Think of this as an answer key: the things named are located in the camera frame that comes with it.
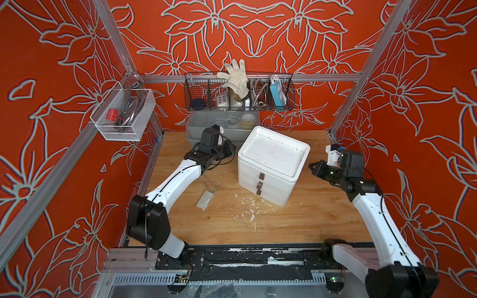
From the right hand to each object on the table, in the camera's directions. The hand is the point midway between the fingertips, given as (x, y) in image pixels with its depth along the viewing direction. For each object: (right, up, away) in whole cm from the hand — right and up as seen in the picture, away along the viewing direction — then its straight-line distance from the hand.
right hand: (306, 163), depth 76 cm
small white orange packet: (-45, -19, +13) cm, 51 cm away
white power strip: (-36, +31, +17) cm, 50 cm away
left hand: (-29, +8, +6) cm, 31 cm away
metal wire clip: (-44, -11, +19) cm, 49 cm away
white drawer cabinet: (-16, 0, -1) cm, 16 cm away
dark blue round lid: (-50, +32, +23) cm, 64 cm away
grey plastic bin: (-30, +20, +22) cm, 42 cm away
